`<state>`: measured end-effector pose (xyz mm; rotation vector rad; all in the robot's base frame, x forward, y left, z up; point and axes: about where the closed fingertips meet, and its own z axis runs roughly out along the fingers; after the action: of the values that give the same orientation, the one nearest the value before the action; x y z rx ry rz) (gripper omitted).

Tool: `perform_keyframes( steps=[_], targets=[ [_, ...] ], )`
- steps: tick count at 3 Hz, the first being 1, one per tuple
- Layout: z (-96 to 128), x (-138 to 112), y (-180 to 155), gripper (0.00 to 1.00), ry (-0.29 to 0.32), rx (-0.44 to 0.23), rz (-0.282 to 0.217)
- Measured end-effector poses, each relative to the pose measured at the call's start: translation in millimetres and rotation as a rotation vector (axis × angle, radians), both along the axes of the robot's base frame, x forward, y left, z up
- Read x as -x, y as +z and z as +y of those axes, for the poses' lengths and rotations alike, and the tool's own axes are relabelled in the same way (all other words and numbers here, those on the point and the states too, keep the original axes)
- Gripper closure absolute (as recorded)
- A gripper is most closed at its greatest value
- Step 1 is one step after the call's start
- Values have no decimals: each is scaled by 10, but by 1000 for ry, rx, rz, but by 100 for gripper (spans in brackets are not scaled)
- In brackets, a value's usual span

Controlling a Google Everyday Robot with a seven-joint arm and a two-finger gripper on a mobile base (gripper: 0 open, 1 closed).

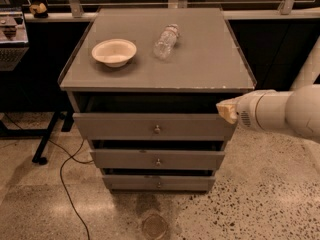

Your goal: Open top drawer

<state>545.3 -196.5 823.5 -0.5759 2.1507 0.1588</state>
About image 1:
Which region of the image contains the grey drawer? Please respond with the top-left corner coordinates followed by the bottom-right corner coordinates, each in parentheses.
top-left (103, 175), bottom-right (215, 192)
top-left (73, 113), bottom-right (235, 141)
top-left (90, 149), bottom-right (224, 170)

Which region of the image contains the white paper bowl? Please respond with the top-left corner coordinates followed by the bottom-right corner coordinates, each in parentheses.
top-left (91, 39), bottom-right (137, 68)

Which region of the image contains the open laptop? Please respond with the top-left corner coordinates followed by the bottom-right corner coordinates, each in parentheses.
top-left (0, 6), bottom-right (29, 71)

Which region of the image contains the grey drawer cabinet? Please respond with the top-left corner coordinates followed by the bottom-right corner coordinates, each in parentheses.
top-left (60, 8), bottom-right (255, 178)

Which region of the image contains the grey bottom drawer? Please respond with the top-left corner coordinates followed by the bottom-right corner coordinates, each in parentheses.
top-left (103, 175), bottom-right (215, 192)

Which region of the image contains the small yellow black object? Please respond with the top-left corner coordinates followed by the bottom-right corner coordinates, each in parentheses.
top-left (29, 2), bottom-right (48, 18)

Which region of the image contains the grey middle drawer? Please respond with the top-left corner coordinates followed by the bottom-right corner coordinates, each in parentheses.
top-left (90, 149), bottom-right (224, 170)

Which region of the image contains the round floor drain cover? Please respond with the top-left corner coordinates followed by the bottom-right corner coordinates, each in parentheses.
top-left (142, 214), bottom-right (168, 240)

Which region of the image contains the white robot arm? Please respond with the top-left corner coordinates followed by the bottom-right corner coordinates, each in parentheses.
top-left (216, 40), bottom-right (320, 143)

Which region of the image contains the black desk frame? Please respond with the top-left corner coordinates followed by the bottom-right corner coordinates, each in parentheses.
top-left (0, 112), bottom-right (74, 165)

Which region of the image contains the black floor cable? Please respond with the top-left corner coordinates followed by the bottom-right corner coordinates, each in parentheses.
top-left (2, 113), bottom-right (95, 240)

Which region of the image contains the grey top drawer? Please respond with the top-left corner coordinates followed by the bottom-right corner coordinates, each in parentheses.
top-left (73, 113), bottom-right (235, 141)

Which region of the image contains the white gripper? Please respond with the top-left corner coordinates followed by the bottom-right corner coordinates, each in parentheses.
top-left (216, 90), bottom-right (277, 131)

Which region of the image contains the clear plastic water bottle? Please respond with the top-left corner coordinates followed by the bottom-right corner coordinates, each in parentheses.
top-left (153, 24), bottom-right (179, 60)

